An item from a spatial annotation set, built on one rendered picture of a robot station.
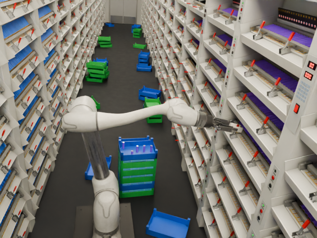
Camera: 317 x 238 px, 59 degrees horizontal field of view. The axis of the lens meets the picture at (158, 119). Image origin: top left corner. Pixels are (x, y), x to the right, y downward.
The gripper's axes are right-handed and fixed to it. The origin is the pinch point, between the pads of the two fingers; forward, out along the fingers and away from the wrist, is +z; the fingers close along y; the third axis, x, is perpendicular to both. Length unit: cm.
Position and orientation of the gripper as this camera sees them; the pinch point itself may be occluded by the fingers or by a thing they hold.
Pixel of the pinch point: (236, 127)
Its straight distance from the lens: 167.9
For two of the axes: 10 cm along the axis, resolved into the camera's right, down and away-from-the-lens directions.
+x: 2.9, -8.6, -4.3
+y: 1.1, 4.7, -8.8
